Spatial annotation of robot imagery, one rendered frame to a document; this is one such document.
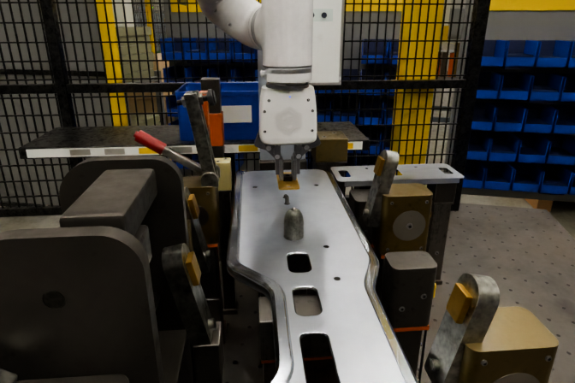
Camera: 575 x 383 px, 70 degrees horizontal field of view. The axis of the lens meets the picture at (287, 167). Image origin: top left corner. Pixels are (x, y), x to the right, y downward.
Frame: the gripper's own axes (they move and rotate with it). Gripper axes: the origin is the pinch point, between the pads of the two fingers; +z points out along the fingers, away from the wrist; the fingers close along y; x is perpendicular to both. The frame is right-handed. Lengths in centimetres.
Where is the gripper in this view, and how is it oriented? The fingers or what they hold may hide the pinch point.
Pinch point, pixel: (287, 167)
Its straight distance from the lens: 76.1
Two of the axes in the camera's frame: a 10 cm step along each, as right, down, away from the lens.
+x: -0.8, -3.3, 9.4
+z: 0.0, 9.4, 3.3
